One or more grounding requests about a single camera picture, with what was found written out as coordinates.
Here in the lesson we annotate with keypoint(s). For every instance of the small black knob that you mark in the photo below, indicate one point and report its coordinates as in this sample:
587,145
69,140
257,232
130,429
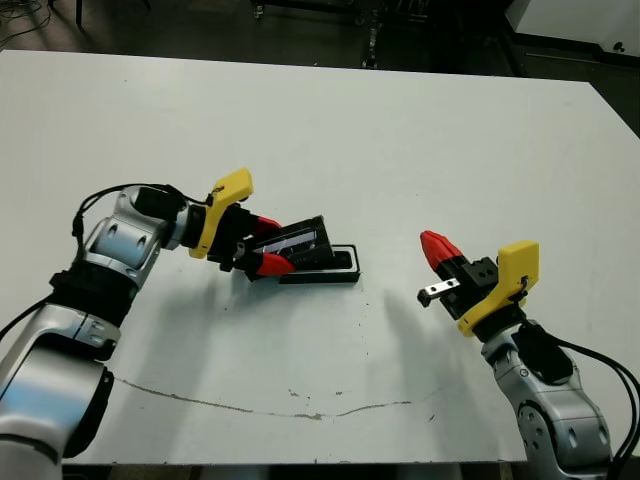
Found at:
620,46

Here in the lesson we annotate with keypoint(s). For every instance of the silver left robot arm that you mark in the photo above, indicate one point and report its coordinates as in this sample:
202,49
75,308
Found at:
120,245

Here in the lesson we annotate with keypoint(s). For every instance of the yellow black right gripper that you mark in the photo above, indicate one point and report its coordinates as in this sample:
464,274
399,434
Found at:
515,280

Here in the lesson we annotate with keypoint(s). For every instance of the white cabinet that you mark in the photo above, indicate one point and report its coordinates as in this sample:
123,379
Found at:
565,15

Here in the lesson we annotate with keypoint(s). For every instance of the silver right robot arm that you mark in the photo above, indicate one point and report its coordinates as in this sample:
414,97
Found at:
555,425

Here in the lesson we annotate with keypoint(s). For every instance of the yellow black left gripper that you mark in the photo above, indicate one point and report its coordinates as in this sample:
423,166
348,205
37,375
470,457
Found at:
220,215

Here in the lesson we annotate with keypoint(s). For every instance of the black box white lining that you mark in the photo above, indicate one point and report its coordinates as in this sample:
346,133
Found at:
325,278

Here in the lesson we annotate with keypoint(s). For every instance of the glossy black box lid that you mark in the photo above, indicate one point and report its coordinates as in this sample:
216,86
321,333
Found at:
305,240

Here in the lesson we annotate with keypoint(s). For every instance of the black wheeled equipment frame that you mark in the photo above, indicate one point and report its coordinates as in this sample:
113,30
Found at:
371,47

